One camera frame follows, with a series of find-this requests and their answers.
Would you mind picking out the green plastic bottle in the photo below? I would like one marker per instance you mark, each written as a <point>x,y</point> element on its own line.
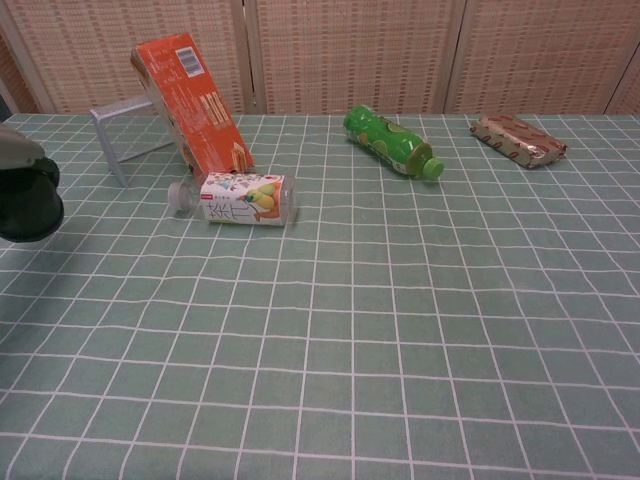
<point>385,137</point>

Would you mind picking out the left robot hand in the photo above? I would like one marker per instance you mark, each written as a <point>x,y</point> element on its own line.
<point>20,150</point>

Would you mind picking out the gold foil snack pack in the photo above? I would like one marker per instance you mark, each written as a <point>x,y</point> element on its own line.
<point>520,140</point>

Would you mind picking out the green checked tablecloth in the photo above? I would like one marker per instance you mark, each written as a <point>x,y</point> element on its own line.
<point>350,325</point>

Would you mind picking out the black round object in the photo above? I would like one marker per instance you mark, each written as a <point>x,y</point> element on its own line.
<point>25,202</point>

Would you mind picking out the grey metal stand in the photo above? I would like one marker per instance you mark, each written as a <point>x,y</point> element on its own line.
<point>107,131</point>

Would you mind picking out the woven folding screen panel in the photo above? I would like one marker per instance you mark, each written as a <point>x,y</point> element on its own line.
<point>90,50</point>
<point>627,97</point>
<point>540,50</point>
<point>350,50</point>

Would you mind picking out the clear bottle with fruit label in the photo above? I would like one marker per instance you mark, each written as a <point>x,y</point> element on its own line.
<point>240,200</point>

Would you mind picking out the orange snack box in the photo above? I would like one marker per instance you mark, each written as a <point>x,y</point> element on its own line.
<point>195,100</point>

